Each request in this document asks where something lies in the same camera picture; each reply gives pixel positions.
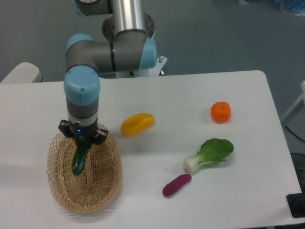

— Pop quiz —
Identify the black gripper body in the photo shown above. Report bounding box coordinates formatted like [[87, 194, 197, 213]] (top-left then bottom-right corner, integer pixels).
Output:
[[58, 120, 108, 145]]

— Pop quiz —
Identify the green cucumber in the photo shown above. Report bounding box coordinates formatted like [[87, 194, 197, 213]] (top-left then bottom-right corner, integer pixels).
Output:
[[71, 136, 92, 176]]

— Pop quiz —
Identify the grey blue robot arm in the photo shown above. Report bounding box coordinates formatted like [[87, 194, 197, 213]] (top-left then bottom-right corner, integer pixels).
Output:
[[59, 0, 157, 146]]

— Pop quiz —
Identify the yellow mango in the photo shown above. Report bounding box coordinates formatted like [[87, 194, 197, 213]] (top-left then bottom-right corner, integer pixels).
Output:
[[121, 113, 155, 136]]

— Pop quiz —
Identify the purple sweet potato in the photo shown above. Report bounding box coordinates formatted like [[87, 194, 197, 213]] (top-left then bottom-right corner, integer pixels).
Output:
[[162, 174, 192, 197]]

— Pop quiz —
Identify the beige chair back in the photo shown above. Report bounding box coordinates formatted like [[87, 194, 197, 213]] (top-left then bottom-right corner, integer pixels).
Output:
[[0, 62, 45, 84]]

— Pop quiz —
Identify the green bok choy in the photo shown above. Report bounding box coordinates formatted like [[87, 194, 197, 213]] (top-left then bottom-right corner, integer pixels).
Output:
[[183, 138, 234, 174]]

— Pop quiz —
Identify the orange tangerine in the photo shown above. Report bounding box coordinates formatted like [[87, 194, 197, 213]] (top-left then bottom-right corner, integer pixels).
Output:
[[210, 101, 232, 123]]

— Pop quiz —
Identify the white side furniture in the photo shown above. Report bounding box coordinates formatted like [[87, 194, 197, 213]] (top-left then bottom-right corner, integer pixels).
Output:
[[280, 81, 305, 125]]

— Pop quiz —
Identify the black table socket box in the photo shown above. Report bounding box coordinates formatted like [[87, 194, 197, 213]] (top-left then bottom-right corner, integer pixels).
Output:
[[286, 193, 305, 218]]

